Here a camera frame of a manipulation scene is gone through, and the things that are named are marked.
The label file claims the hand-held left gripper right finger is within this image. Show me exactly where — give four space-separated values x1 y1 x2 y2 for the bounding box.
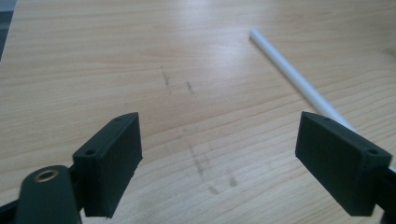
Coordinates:
294 110 393 217

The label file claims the white plastic tube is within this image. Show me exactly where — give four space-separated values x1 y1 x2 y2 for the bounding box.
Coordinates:
248 28 396 174

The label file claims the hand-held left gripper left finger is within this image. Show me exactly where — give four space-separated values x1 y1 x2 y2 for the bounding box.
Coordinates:
72 111 144 219

